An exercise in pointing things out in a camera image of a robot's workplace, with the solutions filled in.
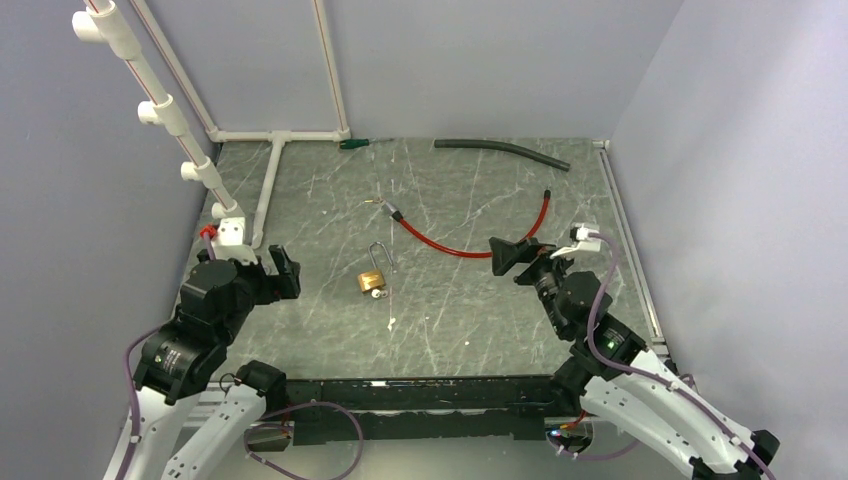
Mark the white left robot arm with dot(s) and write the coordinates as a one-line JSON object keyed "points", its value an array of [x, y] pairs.
{"points": [[149, 446]]}

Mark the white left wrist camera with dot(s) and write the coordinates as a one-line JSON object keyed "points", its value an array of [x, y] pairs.
{"points": [[228, 239]]}

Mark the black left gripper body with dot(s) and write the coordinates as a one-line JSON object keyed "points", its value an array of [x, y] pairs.
{"points": [[256, 287]]}

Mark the brass padlock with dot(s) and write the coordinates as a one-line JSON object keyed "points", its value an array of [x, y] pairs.
{"points": [[375, 278]]}

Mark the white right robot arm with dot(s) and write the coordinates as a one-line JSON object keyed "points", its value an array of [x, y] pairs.
{"points": [[661, 411]]}

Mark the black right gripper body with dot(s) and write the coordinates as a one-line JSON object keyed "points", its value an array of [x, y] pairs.
{"points": [[546, 274]]}

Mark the aluminium frame rail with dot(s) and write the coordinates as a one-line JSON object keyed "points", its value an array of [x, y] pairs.
{"points": [[657, 338]]}

